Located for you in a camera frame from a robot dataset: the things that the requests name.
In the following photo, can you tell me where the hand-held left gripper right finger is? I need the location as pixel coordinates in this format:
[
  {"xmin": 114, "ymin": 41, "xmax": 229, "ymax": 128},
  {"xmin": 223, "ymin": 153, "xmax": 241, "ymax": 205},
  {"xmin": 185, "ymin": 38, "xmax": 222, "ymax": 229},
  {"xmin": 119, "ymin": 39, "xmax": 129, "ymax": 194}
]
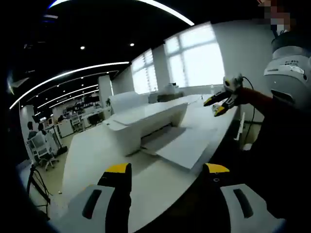
[{"xmin": 202, "ymin": 162, "xmax": 287, "ymax": 233}]

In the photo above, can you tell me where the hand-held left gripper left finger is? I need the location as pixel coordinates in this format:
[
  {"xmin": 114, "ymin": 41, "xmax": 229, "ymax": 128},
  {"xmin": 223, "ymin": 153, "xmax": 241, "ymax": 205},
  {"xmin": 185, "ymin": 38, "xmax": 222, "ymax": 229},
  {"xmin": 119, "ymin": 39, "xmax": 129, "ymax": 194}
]
[{"xmin": 65, "ymin": 162, "xmax": 133, "ymax": 233}]

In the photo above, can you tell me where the white paper sheet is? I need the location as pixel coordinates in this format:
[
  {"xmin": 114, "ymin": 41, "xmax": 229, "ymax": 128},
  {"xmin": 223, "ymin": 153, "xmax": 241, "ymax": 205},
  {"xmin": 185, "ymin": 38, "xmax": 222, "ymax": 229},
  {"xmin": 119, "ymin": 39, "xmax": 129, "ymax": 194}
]
[{"xmin": 142, "ymin": 125, "xmax": 219, "ymax": 174}]

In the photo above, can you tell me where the white printer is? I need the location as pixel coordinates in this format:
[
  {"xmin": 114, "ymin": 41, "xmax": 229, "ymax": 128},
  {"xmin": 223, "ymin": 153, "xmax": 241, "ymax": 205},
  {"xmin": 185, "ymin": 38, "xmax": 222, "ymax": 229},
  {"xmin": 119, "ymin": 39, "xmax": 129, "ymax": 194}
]
[{"xmin": 102, "ymin": 91, "xmax": 190, "ymax": 158}]

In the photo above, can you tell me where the large bright window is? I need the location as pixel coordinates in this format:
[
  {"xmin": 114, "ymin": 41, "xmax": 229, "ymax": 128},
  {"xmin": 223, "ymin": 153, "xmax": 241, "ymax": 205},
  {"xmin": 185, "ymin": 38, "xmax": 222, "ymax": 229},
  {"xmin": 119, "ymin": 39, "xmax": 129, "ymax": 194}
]
[{"xmin": 164, "ymin": 23, "xmax": 226, "ymax": 89}]

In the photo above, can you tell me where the white robot body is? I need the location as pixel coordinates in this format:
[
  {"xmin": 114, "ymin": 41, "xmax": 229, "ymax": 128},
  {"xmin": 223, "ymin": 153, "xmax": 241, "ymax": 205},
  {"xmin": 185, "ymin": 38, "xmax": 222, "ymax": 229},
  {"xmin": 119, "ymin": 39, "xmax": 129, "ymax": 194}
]
[{"xmin": 263, "ymin": 31, "xmax": 311, "ymax": 107}]

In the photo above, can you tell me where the person in black shirt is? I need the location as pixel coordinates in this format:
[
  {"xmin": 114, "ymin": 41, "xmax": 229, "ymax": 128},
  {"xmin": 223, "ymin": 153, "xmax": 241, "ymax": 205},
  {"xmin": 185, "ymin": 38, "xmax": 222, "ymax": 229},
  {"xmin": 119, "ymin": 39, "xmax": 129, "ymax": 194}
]
[{"xmin": 242, "ymin": 97, "xmax": 311, "ymax": 233}]

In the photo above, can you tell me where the window with blinds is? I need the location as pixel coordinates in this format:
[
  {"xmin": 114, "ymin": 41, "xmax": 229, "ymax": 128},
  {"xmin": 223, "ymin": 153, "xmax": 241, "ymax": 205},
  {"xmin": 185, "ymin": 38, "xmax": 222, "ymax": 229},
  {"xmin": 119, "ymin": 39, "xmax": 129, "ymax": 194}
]
[{"xmin": 132, "ymin": 51, "xmax": 159, "ymax": 95}]

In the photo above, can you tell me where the white office chair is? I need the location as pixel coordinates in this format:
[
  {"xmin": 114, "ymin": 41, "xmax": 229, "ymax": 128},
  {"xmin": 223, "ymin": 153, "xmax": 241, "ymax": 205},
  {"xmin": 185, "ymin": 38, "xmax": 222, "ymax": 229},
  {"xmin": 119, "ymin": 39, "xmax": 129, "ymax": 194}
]
[{"xmin": 27, "ymin": 134, "xmax": 59, "ymax": 171}]

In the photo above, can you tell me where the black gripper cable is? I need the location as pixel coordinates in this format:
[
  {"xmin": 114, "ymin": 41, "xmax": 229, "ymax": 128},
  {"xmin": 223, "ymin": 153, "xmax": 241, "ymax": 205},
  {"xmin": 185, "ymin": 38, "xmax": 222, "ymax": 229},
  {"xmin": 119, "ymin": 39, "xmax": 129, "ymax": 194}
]
[{"xmin": 242, "ymin": 76, "xmax": 256, "ymax": 123}]

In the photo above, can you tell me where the black metal frame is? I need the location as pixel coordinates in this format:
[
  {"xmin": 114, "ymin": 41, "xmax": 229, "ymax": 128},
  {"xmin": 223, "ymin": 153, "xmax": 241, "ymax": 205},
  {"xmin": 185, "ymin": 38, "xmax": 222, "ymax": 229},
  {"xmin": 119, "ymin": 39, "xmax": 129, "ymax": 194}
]
[{"xmin": 26, "ymin": 164, "xmax": 52, "ymax": 215}]

